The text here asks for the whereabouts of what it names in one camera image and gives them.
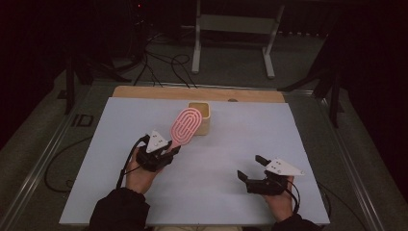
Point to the person's left hand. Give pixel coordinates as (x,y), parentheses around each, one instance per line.
(138,179)

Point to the aluminium rail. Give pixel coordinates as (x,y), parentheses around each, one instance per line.
(35,173)
(349,166)

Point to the black floor bracket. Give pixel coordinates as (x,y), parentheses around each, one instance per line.
(82,120)

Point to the white metal stand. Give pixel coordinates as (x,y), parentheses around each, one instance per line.
(237,24)

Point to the person's right hand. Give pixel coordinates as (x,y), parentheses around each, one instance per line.
(282,205)

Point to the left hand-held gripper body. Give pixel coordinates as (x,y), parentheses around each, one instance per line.
(154,159)

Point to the beige square cup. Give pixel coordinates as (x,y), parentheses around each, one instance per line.
(205,126)

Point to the white table sheet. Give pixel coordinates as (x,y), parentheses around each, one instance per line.
(208,186)

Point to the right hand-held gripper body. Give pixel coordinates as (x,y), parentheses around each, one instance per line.
(267,186)

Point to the pink hairbrush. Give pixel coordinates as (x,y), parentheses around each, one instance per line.
(186,125)

